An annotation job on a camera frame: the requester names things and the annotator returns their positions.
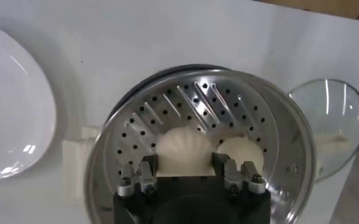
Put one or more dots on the white electric cooker pot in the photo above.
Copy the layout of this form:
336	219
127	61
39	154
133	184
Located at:
75	164

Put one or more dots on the white oval plate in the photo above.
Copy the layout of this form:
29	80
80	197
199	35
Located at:
14	106

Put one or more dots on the perforated stainless steamer basket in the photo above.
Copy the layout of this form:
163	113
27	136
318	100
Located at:
289	137

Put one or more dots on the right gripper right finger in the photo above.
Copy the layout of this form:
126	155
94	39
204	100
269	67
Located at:
240	179

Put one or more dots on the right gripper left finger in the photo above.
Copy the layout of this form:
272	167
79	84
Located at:
139	179

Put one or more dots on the white steamed baozi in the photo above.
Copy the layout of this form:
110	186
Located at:
182	149
243	152

